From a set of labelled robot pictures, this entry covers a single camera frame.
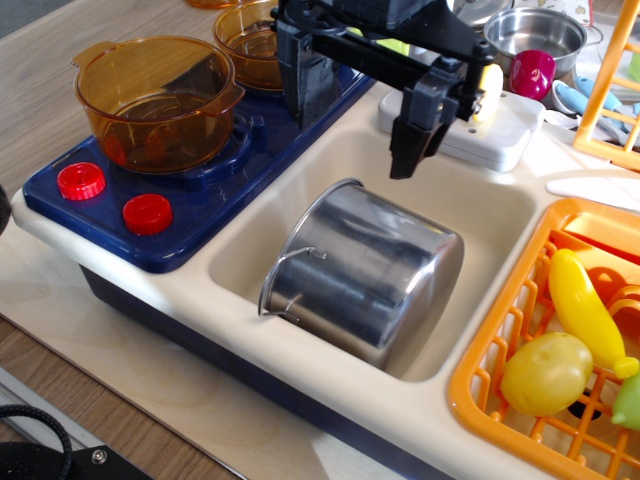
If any amber transparent pot front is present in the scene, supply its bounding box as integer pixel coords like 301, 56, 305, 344
72, 36, 245, 174

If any yellow toy banana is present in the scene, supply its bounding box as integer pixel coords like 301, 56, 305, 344
548, 248, 639, 380

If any black mounting plate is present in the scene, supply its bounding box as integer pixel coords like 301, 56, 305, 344
69, 445, 151, 480

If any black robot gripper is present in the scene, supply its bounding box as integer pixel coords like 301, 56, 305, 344
272, 1, 496, 180

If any amber transparent pot rear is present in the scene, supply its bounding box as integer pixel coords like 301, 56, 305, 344
212, 1, 283, 91

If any white faucet base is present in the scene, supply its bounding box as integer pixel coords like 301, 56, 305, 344
377, 87, 547, 173

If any magenta toy cup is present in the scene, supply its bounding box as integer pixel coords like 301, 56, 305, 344
509, 50, 556, 100

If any blue handled utensil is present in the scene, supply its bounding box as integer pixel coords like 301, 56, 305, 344
551, 75, 640, 135

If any orange dish drainer basket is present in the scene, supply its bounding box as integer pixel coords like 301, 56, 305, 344
448, 199, 639, 479

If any yellow toy potato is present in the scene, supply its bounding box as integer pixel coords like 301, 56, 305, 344
500, 332, 593, 417

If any yellow white faucet handle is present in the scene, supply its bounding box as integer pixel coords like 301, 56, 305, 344
471, 63, 503, 123

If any black braided cable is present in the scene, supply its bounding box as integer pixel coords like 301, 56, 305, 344
0, 404, 74, 480

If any red stove knob right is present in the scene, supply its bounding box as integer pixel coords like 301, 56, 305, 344
122, 193, 173, 236

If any red stove knob left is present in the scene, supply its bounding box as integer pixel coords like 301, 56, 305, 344
57, 162, 107, 201

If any green toy fruit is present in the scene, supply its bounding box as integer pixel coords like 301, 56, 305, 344
611, 374, 640, 431

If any blue toy stove top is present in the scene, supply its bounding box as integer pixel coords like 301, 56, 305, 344
22, 66, 374, 273

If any amber transparent pot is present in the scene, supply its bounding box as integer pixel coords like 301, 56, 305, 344
212, 1, 283, 91
72, 36, 245, 174

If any red stove knob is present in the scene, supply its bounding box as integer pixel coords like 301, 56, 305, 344
122, 193, 173, 236
57, 162, 107, 201

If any stainless steel pot background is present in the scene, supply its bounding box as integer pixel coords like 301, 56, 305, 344
483, 7, 587, 78

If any orange plastic rack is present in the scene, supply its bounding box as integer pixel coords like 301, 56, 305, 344
573, 1, 639, 172

